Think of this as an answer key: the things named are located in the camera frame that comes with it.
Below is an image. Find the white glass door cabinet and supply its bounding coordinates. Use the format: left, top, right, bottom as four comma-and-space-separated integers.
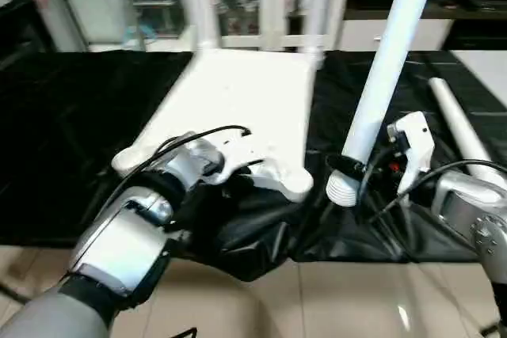
189, 0, 350, 53

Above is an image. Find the white plastic table top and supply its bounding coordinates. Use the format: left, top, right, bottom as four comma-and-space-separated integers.
110, 47, 318, 203

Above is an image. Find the black desk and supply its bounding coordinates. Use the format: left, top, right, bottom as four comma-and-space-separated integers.
443, 0, 507, 51

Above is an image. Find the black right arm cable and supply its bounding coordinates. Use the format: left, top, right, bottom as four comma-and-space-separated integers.
355, 146, 507, 225

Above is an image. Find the metal framed glass panel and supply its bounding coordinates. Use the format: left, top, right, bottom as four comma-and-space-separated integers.
15, 0, 94, 54

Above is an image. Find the glass tank with dark frame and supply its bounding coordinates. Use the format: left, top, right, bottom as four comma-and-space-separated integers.
132, 0, 188, 39

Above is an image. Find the black stand leg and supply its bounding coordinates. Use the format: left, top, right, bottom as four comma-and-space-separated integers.
0, 281, 29, 304

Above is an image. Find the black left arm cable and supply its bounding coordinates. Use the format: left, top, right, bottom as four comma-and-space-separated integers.
63, 125, 251, 275

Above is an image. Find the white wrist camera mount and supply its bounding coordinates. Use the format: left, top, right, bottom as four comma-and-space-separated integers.
385, 110, 436, 196
204, 127, 267, 185

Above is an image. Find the black work mat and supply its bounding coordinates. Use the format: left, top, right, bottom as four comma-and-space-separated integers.
0, 49, 507, 283

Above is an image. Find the white drawer unit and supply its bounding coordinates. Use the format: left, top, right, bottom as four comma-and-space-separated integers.
339, 18, 456, 53

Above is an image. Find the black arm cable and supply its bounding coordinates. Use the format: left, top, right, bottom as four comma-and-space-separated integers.
355, 146, 507, 225
63, 125, 251, 275

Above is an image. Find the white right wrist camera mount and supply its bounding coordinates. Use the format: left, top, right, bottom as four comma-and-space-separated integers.
385, 110, 436, 196

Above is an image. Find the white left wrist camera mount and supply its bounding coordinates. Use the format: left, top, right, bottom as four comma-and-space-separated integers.
204, 127, 267, 185

